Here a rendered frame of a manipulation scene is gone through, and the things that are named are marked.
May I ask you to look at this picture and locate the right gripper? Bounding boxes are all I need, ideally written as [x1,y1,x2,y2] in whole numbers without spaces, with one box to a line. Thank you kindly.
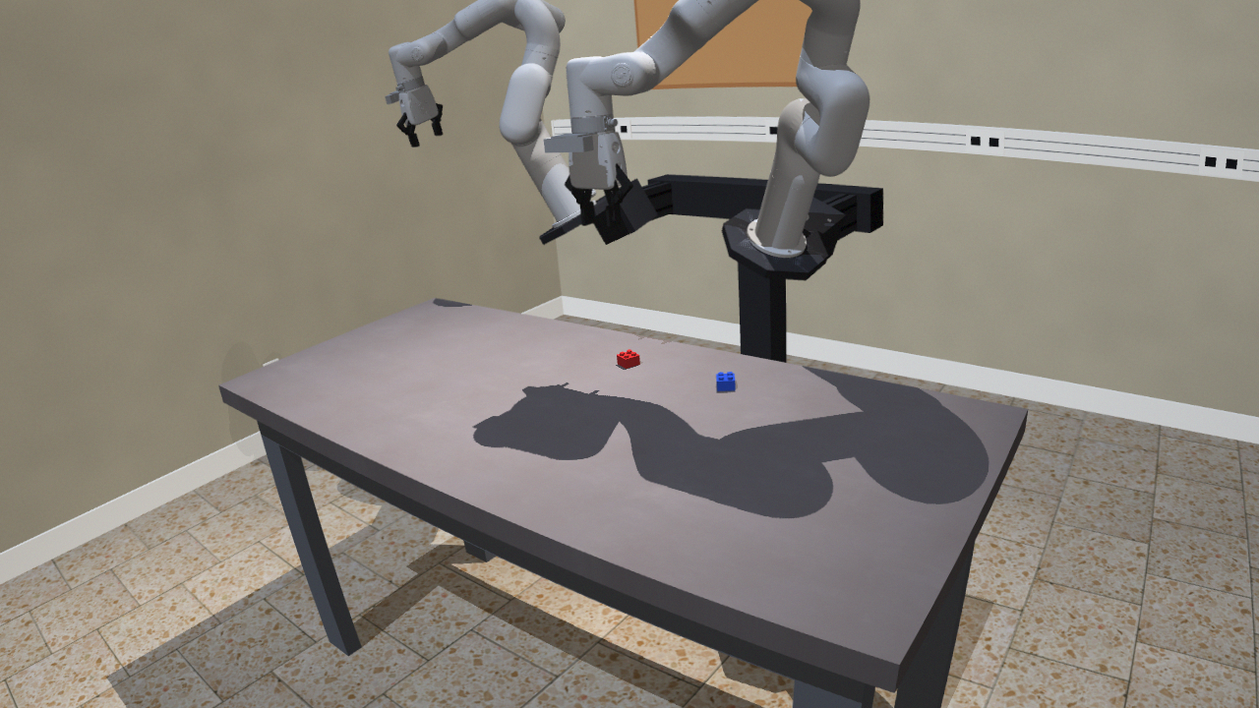
[397,84,443,147]

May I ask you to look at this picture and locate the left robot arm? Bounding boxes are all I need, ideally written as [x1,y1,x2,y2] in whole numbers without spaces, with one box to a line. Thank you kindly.
[544,0,869,258]

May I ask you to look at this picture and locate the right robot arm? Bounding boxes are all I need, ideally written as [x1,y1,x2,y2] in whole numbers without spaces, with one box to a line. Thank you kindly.
[385,0,580,228]

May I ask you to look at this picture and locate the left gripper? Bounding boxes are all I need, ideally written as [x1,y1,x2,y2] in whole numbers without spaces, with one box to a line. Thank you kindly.
[565,130,633,228]

